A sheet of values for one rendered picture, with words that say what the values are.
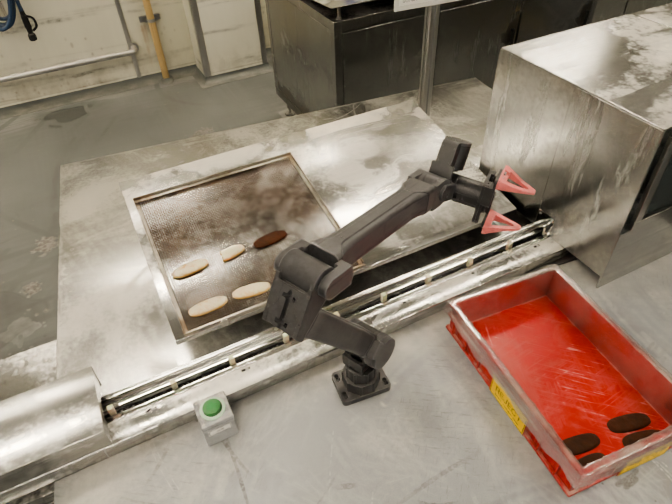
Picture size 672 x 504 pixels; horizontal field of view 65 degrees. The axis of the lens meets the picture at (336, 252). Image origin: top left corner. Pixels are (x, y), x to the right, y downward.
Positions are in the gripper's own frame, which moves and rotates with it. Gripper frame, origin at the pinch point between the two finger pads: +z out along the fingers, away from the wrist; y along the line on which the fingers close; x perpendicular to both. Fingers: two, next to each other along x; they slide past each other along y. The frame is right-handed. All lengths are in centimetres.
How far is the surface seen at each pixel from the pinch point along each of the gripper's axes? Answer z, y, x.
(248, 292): -55, 35, 22
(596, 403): 29.6, 34.9, 12.2
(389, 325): -19.7, 36.1, 13.4
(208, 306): -62, 36, 30
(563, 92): -1.0, -7.5, -41.3
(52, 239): -228, 142, -33
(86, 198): -136, 51, 2
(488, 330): 2.9, 37.4, 1.8
